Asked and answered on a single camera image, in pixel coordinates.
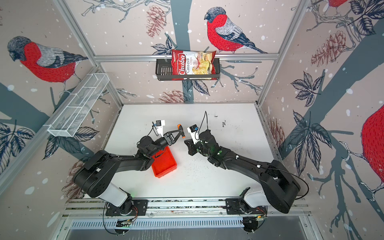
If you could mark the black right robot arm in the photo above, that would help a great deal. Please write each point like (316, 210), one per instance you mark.
(222, 164)

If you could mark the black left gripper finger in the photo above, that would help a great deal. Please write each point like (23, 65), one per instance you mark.
(177, 136)
(174, 132)

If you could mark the black wire wall basket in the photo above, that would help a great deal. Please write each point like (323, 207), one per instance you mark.
(164, 72)

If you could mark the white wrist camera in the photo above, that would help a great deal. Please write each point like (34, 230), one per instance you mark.
(194, 132)
(158, 127)

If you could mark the orange black screwdriver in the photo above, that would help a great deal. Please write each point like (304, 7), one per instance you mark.
(181, 130)

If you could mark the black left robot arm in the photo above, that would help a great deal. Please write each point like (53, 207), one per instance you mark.
(95, 176)

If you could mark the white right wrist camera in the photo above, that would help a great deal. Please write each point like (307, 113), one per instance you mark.
(194, 132)

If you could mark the right aluminium corner post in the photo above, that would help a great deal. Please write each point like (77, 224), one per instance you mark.
(299, 12)

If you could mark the red cassava chips bag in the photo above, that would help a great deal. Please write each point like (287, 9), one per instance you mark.
(189, 63)

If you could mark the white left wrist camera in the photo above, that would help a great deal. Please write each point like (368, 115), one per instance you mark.
(158, 127)

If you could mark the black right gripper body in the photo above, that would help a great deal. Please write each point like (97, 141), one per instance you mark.
(194, 149)

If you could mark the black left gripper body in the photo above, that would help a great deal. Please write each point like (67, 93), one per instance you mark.
(164, 142)

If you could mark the horizontal aluminium frame bar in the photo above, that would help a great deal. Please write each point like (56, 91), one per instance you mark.
(150, 58)

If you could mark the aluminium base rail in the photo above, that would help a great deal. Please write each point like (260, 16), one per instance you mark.
(181, 208)

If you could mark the aluminium corner frame post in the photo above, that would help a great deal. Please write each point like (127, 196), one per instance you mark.
(69, 18)

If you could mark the red plastic bin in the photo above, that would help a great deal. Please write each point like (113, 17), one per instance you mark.
(164, 163)

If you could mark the white mesh wall shelf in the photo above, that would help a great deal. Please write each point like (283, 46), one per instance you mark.
(72, 116)

